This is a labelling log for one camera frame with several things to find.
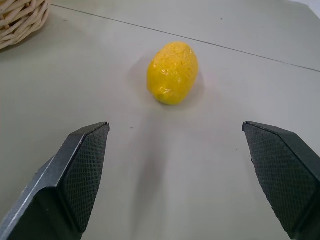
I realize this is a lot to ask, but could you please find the wicker basket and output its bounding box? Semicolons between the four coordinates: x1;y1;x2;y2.
0;0;52;51

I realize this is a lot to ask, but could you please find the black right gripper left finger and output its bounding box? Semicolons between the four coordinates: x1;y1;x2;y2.
0;121;111;240

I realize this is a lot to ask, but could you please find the yellow lemon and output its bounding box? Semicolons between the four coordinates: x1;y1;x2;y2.
146;41;200;106

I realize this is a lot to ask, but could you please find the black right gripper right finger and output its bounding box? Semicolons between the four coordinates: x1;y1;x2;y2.
241;121;320;240

